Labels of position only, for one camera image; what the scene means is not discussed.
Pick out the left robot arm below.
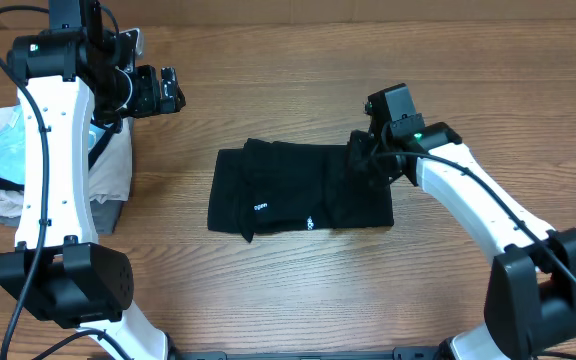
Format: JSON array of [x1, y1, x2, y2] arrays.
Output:
[[0, 0, 185, 359]]

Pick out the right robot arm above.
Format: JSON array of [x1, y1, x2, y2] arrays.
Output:
[[348, 83, 576, 360]]

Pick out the beige folded shirt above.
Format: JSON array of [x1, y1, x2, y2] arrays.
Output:
[[0, 118, 134, 217]]

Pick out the light blue folded shirt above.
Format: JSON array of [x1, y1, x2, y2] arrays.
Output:
[[0, 105, 26, 189]]

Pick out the grey folded shirt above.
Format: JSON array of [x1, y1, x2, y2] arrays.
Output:
[[0, 200, 124, 235]]

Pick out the black t-shirt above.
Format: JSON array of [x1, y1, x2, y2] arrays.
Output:
[[207, 139, 394, 242]]

